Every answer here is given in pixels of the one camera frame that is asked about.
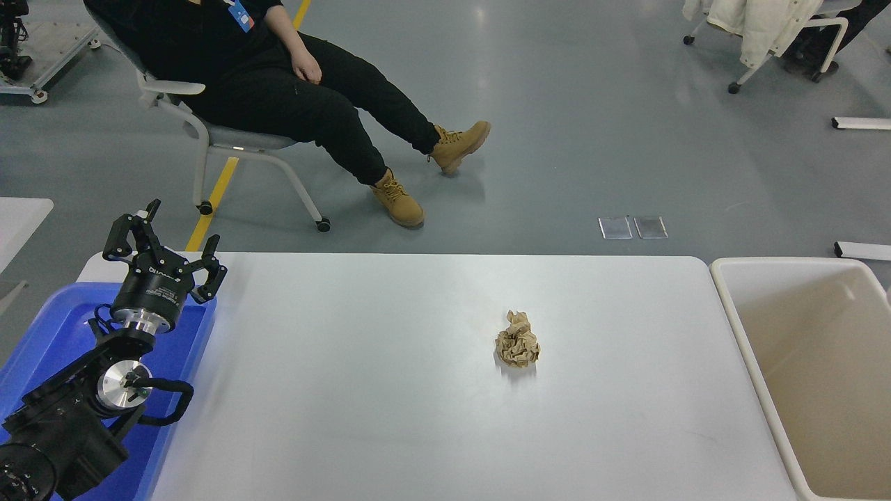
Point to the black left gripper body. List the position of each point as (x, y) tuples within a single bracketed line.
[(153, 289)]

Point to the tan paper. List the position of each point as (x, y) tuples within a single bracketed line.
[(518, 344)]

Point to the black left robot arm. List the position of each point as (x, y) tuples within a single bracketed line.
[(62, 431)]

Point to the person's left forearm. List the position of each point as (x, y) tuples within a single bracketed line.
[(287, 35)]

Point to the person's left hand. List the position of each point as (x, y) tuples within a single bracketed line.
[(306, 69)]

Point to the blue plastic tray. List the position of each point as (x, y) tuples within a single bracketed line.
[(56, 327)]

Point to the small white table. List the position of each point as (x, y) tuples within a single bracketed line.
[(21, 223)]

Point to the white wheeled chair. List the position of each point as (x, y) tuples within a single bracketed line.
[(243, 142), (832, 24)]

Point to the person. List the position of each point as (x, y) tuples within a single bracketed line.
[(278, 104), (807, 59)]

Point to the tan lace boot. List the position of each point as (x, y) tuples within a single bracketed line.
[(400, 202), (459, 142)]

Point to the grey wheeled metal platform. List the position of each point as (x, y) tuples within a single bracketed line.
[(62, 42)]

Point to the black machine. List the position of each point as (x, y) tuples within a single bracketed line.
[(12, 42)]

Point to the clear floor plate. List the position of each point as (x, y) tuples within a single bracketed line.
[(651, 228), (615, 229)]

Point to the large pale bin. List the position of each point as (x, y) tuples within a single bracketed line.
[(800, 362)]

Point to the white padded jacket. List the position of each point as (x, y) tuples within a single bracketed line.
[(759, 28)]

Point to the white table foot bar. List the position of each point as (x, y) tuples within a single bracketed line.
[(863, 124), (863, 252)]

